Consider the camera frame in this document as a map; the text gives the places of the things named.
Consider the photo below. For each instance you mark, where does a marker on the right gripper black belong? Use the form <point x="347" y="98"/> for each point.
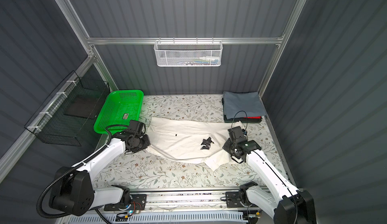
<point x="226" y="145"/>

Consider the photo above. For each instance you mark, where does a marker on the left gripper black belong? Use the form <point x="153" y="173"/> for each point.
<point x="147" y="143"/>

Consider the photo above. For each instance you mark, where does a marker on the white printed t-shirt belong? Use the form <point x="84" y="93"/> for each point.
<point x="189" y="141"/>

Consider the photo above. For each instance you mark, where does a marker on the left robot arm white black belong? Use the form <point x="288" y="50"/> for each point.
<point x="81" y="175"/>

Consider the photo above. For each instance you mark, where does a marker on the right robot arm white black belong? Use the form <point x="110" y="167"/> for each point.
<point x="284" y="203"/>

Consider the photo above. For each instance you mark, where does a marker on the floral table mat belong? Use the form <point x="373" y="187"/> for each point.
<point x="144" y="170"/>

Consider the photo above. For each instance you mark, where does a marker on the green plastic basket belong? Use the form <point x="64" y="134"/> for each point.
<point x="119" y="109"/>

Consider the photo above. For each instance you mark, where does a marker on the grey folded t-shirt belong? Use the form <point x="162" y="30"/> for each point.
<point x="240" y="105"/>

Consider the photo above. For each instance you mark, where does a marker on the white bottle in basket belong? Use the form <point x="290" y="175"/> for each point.
<point x="210" y="58"/>

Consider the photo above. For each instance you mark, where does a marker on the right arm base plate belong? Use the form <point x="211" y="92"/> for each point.
<point x="236" y="199"/>

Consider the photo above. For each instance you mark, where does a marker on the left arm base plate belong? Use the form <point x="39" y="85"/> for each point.
<point x="137" y="203"/>

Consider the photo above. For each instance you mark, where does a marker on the black wire side basket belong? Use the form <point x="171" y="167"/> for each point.
<point x="69" y="118"/>

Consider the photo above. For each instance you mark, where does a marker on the aluminium front rail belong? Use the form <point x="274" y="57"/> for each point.
<point x="187" y="198"/>

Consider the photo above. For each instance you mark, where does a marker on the white vented cable duct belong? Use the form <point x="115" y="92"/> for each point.
<point x="178" y="217"/>

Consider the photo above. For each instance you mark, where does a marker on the white wire mesh basket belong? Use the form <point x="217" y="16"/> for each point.
<point x="187" y="55"/>

